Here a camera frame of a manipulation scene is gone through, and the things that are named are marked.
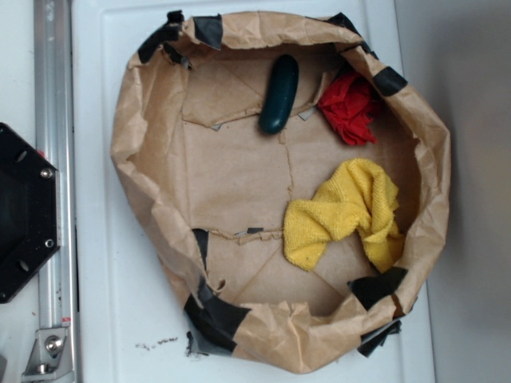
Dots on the dark green oblong object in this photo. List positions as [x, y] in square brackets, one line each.
[280, 97]

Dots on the yellow terry cloth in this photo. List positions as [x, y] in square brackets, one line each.
[359, 197]

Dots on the metal corner bracket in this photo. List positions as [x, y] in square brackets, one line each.
[51, 357]

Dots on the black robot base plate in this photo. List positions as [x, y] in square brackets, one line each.
[29, 231]

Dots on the red crumpled tissue paper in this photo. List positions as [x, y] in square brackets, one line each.
[350, 104]

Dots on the brown paper bag basket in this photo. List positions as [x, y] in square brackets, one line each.
[211, 189]

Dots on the aluminium extrusion rail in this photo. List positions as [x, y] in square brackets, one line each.
[57, 280]

